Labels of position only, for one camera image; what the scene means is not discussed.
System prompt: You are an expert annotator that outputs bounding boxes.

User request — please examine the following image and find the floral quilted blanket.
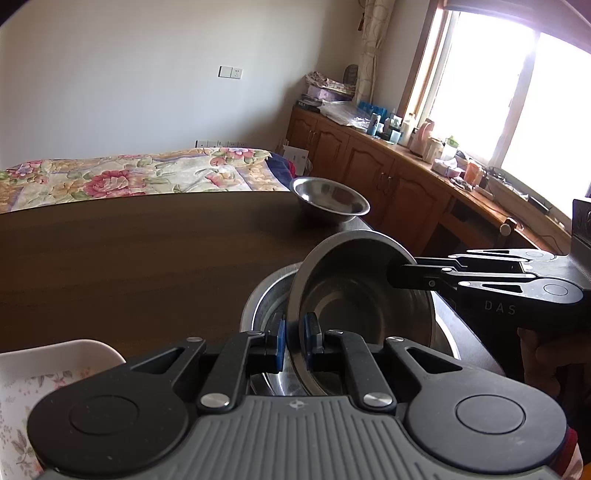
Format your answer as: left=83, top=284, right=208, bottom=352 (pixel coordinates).
left=0, top=148, right=296, bottom=214

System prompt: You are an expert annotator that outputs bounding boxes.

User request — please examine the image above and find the pile of papers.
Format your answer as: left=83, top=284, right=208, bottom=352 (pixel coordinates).
left=302, top=71, right=358, bottom=101

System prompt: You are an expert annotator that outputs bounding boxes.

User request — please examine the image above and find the row of wall sockets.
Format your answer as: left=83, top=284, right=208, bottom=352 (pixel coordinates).
left=195, top=138, right=248, bottom=149

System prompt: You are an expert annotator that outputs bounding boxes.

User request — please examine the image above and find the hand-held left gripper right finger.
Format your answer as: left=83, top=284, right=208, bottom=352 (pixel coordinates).
left=300, top=311, right=463, bottom=414

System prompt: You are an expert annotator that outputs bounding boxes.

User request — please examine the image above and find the clear plastic bag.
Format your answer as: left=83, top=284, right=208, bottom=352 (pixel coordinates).
left=318, top=99, right=371, bottom=126

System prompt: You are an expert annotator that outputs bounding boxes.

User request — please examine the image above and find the white cardboard box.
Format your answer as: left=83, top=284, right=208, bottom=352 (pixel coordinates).
left=281, top=143, right=310, bottom=177

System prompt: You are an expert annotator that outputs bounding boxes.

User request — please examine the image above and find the wooden cabinet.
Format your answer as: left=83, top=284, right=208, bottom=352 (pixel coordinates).
left=286, top=104, right=573, bottom=259

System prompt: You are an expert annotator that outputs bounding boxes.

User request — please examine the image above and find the white floral square plate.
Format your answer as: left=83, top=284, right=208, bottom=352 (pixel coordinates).
left=0, top=339, right=126, bottom=480

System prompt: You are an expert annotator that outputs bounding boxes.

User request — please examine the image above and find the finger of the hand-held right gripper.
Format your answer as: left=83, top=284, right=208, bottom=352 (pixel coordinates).
left=402, top=248, right=557, bottom=274
left=387, top=264, right=540, bottom=298

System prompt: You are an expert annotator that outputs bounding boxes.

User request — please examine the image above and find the person's right hand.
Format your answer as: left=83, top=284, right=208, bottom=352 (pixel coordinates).
left=517, top=327, right=591, bottom=407

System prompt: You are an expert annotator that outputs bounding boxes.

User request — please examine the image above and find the wooden framed window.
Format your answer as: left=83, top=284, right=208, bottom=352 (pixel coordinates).
left=401, top=0, right=591, bottom=220

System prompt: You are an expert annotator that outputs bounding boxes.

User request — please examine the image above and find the small stainless steel bowl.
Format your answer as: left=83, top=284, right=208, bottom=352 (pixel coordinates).
left=289, top=176, right=371, bottom=227

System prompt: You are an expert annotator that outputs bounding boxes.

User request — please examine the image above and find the pink container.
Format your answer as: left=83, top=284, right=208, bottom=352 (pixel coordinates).
left=410, top=119, right=437, bottom=156

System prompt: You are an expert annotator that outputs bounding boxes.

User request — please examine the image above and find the patterned beige curtain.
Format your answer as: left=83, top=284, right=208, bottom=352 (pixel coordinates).
left=358, top=0, right=398, bottom=101

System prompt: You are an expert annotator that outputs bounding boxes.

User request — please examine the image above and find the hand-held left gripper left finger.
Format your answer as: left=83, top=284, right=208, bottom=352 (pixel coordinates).
left=129, top=311, right=287, bottom=414

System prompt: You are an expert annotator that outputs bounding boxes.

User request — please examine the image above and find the large stainless steel bowl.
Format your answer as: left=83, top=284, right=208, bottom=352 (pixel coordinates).
left=240, top=261, right=462, bottom=398

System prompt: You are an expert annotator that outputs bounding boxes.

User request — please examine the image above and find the medium stainless steel bowl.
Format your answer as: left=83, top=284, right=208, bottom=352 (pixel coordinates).
left=286, top=230, right=437, bottom=398

